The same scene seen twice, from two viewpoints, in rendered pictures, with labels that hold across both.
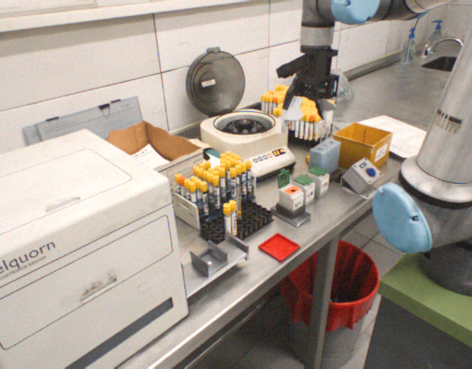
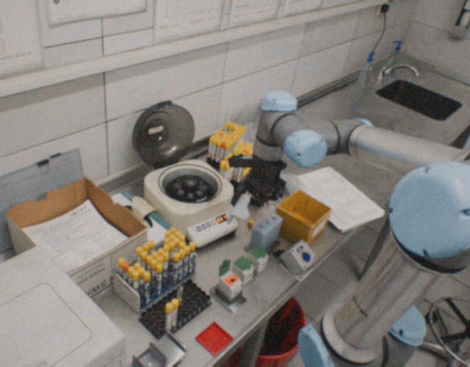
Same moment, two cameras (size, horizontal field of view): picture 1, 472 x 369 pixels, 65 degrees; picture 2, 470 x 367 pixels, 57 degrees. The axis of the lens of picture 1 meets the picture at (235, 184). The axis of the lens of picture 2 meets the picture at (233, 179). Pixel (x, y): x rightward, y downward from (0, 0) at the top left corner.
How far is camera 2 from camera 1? 38 cm
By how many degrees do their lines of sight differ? 11
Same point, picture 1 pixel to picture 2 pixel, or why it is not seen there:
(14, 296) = not seen: outside the picture
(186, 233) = (126, 317)
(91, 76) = (32, 135)
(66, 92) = (3, 154)
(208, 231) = (148, 319)
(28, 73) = not seen: outside the picture
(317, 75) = (265, 182)
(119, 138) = (57, 196)
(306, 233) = (241, 322)
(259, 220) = (198, 306)
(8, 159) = not seen: outside the picture
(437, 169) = (348, 336)
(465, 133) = (369, 323)
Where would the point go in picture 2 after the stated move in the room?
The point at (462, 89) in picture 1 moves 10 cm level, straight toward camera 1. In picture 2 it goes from (370, 296) to (355, 344)
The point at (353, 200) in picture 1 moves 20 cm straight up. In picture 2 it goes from (288, 282) to (304, 231)
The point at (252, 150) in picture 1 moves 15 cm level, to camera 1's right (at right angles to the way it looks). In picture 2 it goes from (196, 219) to (245, 221)
